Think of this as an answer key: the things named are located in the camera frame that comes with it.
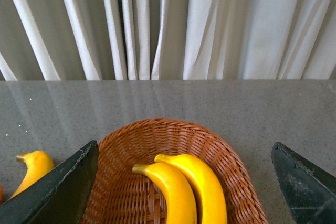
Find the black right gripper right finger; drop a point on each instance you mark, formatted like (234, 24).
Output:
(309, 191)

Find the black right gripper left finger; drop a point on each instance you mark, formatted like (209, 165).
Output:
(60, 196)

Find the long yellow banana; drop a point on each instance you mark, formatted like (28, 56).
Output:
(38, 164)

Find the red apple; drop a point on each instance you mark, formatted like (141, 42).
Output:
(1, 194)

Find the right wicker basket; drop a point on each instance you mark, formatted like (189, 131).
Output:
(119, 196)

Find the yellow banana in basket back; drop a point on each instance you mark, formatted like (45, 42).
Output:
(210, 199)

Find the yellow banana in basket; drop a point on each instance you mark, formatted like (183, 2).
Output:
(179, 197)
(210, 199)

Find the yellow banana in basket front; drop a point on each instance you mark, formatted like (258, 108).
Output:
(179, 197)

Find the grey pleated curtain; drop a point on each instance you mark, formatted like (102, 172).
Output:
(167, 39)

